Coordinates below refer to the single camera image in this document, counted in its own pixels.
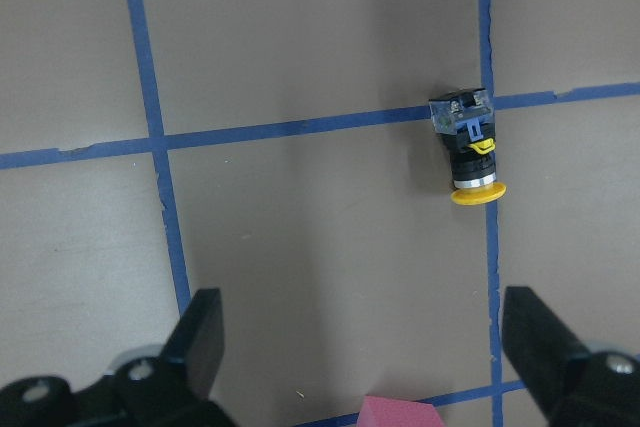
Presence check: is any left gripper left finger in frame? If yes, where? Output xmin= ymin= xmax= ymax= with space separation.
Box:
xmin=114 ymin=287 xmax=224 ymax=427

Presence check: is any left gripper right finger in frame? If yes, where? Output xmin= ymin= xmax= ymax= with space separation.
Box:
xmin=501 ymin=285 xmax=640 ymax=427

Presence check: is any yellow push button switch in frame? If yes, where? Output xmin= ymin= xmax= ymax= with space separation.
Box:
xmin=428 ymin=87 xmax=507 ymax=206

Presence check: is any pink foam cube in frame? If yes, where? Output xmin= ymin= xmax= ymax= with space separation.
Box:
xmin=356 ymin=396 xmax=445 ymax=427

